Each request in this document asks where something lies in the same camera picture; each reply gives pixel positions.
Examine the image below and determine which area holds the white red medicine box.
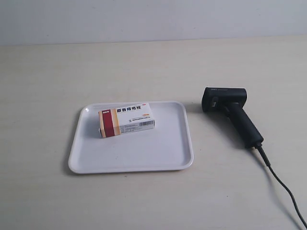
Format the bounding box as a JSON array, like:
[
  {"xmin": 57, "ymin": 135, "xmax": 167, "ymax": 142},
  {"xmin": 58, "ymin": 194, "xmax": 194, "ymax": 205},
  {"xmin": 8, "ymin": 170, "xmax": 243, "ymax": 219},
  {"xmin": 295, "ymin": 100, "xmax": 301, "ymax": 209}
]
[{"xmin": 98, "ymin": 103, "xmax": 155, "ymax": 138}]

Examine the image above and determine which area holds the black handheld barcode scanner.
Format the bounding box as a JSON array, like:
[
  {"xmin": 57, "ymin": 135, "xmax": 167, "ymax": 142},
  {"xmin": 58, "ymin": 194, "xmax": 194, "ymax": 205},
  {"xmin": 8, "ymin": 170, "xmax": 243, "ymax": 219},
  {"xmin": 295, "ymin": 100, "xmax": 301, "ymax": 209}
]
[{"xmin": 201, "ymin": 87, "xmax": 264, "ymax": 149}]

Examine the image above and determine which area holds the white plastic tray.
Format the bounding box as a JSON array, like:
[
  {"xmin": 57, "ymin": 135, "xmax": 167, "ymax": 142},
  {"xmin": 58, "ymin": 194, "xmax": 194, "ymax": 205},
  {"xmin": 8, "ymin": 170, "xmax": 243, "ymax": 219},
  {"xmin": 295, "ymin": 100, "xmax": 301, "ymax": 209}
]
[{"xmin": 68, "ymin": 101, "xmax": 194, "ymax": 174}]

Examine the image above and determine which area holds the black scanner cable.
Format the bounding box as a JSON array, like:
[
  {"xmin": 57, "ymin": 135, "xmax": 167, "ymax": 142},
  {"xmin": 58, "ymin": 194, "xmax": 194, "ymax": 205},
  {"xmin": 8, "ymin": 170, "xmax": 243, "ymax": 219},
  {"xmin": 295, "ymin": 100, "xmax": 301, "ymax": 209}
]
[{"xmin": 255, "ymin": 143, "xmax": 307, "ymax": 230}]

